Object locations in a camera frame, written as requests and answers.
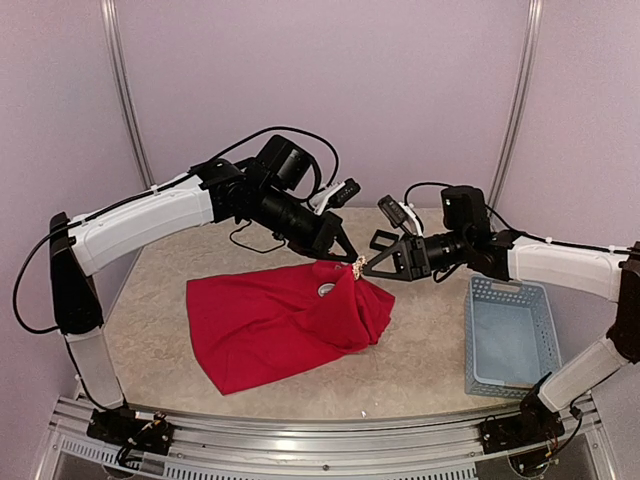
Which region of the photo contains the red t-shirt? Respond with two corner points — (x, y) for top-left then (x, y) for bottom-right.
(186, 261), (395, 395)

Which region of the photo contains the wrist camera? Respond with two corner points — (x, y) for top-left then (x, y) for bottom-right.
(440, 185), (491, 234)
(256, 135), (313, 190)

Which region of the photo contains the silver white brooch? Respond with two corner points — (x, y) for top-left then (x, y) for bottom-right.
(351, 255), (367, 281)

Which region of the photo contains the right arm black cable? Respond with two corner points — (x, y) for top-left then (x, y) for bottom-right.
(402, 180), (631, 281)

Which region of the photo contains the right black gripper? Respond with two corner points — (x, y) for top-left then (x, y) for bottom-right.
(362, 228), (471, 280)

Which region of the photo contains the right aluminium corner post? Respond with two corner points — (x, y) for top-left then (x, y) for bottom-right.
(488, 0), (544, 209)

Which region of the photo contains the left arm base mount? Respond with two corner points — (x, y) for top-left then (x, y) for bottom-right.
(86, 407), (175, 456)

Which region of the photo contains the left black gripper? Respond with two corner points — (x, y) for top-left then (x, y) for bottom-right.
(254, 185), (359, 263)

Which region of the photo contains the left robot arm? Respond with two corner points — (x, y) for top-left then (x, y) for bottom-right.
(49, 159), (360, 445)

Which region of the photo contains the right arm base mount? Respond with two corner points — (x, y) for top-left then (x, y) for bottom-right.
(478, 414), (565, 454)

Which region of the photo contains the left aluminium corner post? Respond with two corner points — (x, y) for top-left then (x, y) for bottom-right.
(99, 0), (155, 188)

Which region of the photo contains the aluminium front rail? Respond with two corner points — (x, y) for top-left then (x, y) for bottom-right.
(47, 394), (616, 480)

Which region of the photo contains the blue plastic basket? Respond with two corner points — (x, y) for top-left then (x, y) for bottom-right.
(465, 274), (562, 400)

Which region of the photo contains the aluminium corner post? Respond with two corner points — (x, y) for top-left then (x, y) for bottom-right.
(488, 0), (544, 209)
(99, 0), (155, 188)

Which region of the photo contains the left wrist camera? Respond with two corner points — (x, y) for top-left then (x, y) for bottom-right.
(256, 135), (313, 190)

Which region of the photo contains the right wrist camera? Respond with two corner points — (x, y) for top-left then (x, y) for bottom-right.
(440, 185), (491, 234)

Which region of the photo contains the black square frame left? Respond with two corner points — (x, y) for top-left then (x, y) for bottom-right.
(369, 229), (400, 252)

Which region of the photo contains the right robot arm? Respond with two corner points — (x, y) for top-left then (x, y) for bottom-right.
(362, 230), (639, 444)

